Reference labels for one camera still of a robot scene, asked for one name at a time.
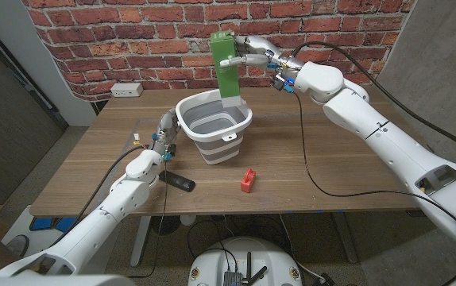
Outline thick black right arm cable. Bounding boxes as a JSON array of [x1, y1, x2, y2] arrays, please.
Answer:
[[290, 40, 456, 159]]

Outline black antennas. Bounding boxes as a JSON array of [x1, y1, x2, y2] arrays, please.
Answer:
[[245, 251, 269, 286]]

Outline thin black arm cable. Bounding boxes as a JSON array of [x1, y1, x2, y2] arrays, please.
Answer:
[[292, 92, 456, 286], [127, 157, 170, 280]]

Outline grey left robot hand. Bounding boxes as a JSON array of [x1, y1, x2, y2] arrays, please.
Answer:
[[151, 107, 182, 155]]

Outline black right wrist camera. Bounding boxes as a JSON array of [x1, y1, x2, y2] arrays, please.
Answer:
[[272, 73, 289, 91]]

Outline small red block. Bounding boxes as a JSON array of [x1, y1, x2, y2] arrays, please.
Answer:
[[240, 168, 257, 194]]

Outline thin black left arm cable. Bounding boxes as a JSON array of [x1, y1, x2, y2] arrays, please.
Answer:
[[127, 157, 170, 280]]

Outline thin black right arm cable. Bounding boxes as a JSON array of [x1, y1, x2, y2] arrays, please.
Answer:
[[292, 92, 456, 286]]

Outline red brick printed backdrop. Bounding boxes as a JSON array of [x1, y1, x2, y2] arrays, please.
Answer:
[[21, 0, 416, 102]]

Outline white power outlet box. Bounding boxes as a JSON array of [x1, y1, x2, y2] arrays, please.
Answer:
[[110, 82, 144, 99]]

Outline green straws box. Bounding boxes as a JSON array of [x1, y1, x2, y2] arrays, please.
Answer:
[[209, 30, 243, 109]]

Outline blue white floor object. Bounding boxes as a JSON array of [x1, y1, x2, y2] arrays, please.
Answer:
[[1, 205, 79, 255]]

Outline black remote control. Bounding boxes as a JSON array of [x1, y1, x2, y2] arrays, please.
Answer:
[[158, 170, 196, 193]]

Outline white grey collapsible bucket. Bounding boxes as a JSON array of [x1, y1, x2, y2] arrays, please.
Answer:
[[175, 88, 253, 166]]

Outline grey table leg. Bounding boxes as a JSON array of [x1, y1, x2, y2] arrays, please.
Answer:
[[330, 211, 358, 265]]

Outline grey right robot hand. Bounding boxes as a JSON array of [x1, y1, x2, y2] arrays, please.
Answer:
[[218, 34, 305, 83]]

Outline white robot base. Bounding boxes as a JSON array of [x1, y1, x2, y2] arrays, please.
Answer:
[[187, 237, 303, 286]]

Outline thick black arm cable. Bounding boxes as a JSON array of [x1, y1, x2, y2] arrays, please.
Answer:
[[290, 40, 456, 159], [48, 144, 150, 248]]

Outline white table leg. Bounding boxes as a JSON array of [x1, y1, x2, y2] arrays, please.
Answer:
[[129, 215, 153, 268]]

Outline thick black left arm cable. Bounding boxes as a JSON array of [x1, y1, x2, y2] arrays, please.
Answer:
[[48, 144, 150, 248]]

